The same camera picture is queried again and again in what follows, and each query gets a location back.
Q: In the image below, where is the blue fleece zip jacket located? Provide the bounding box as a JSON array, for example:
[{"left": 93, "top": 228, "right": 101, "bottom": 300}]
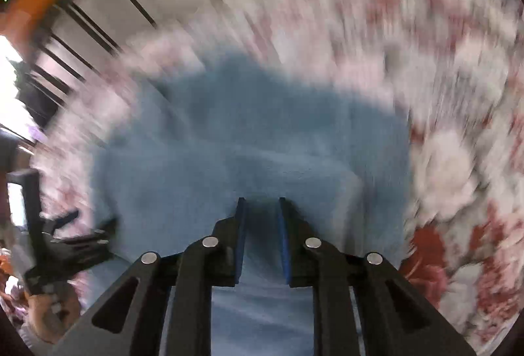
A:
[{"left": 91, "top": 53, "right": 410, "bottom": 355}]

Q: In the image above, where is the person's left hand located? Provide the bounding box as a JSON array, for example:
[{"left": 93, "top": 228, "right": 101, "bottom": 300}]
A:
[{"left": 19, "top": 283, "right": 82, "bottom": 355}]

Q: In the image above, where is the orange cloth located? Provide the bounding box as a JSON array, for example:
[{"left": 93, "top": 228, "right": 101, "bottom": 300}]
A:
[{"left": 1, "top": 0, "right": 57, "bottom": 57}]

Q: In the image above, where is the floral bed sheet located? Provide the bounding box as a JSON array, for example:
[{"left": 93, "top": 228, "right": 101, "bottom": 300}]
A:
[{"left": 32, "top": 0, "right": 523, "bottom": 355}]

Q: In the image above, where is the black metal bed frame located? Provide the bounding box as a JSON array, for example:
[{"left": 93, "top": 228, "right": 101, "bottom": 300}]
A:
[{"left": 24, "top": 0, "right": 378, "bottom": 127}]

